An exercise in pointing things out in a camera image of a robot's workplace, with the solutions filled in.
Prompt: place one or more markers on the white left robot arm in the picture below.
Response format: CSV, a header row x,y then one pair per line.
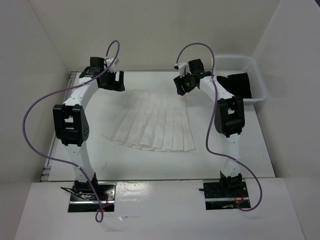
x,y
71,124

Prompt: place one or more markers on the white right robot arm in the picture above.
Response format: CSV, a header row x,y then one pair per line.
x,y
229,120

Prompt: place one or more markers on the white plastic laundry basket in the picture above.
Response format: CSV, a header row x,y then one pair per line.
x,y
233,64

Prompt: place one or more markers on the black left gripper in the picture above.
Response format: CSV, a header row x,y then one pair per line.
x,y
116,85

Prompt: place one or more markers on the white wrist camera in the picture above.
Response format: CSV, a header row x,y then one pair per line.
x,y
111,64
181,67

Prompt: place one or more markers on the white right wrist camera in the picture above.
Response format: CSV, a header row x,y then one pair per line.
x,y
181,67

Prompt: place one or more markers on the white pleated skirt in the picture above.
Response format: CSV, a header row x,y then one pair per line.
x,y
150,121

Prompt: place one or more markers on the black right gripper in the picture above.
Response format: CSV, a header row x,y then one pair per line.
x,y
179,82

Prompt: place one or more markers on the black skirt in basket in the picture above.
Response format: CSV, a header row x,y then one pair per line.
x,y
236,84

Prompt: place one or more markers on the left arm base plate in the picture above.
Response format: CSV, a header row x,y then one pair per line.
x,y
86,201

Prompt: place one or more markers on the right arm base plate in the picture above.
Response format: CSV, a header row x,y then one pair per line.
x,y
217,198

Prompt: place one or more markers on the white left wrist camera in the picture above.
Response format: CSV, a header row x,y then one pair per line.
x,y
111,64

